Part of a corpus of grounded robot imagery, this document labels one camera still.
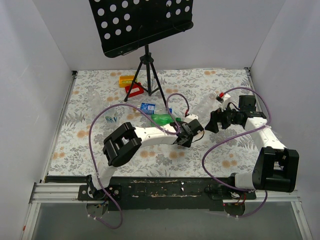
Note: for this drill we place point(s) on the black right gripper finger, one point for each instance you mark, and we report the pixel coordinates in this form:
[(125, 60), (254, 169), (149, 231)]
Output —
[(216, 115), (212, 125)]

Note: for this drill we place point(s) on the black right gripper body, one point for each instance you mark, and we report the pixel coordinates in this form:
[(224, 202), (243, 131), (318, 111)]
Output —
[(219, 119)]

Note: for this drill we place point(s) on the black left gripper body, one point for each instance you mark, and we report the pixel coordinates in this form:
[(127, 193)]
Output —
[(186, 139)]

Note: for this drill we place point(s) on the green plastic bottle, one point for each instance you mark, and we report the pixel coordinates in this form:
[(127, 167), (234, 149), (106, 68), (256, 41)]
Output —
[(162, 119)]

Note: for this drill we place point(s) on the clear bottle lemon label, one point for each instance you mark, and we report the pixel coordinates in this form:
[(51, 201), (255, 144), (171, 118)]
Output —
[(111, 117)]

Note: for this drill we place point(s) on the clear bottle white cap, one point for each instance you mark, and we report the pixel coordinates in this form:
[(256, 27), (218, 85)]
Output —
[(95, 101)]

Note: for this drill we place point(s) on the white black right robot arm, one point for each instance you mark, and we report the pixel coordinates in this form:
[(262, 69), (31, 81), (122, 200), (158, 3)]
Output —
[(276, 166)]

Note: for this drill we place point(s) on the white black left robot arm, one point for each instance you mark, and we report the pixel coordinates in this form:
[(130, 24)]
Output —
[(121, 146)]

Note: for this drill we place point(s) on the small clear bottle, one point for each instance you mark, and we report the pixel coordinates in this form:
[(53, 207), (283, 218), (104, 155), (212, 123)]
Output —
[(205, 106)]

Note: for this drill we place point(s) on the clear bottle blue label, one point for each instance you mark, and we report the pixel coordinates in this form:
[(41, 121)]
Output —
[(151, 108)]

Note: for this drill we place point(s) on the floral patterned table mat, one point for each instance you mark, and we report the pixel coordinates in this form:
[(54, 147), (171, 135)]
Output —
[(81, 136)]

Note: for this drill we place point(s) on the red plastic box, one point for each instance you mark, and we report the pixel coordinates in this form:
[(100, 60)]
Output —
[(137, 89)]

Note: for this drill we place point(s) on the yellow plastic box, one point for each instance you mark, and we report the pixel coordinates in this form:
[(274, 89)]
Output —
[(125, 80)]

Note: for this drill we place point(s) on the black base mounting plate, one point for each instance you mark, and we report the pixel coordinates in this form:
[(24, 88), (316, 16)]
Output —
[(171, 193)]

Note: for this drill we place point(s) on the black perforated music stand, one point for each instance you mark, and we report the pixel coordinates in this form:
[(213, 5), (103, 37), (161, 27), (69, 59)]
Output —
[(127, 25)]

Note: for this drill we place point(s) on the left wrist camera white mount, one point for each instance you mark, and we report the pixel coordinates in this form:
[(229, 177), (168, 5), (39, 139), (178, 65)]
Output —
[(191, 117)]

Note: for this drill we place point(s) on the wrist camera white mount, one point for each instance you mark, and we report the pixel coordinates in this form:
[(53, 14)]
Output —
[(224, 99), (191, 117)]

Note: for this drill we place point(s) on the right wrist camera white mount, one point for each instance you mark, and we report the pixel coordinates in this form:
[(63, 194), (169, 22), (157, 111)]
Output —
[(224, 99)]

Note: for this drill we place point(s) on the aluminium frame rail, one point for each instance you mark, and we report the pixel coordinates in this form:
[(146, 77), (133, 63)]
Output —
[(63, 209)]

